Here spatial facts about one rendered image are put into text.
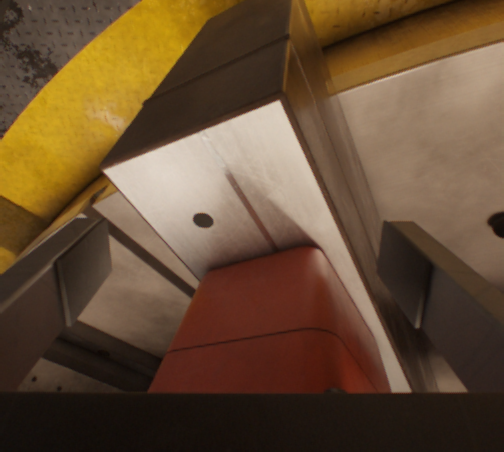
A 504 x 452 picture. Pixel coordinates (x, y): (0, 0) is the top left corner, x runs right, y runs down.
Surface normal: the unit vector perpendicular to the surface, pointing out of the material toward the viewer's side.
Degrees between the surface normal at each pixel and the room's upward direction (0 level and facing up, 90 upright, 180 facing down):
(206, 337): 97
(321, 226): 0
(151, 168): 0
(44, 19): 0
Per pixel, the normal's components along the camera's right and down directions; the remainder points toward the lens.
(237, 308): -0.46, -0.77
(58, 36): -0.11, 0.65
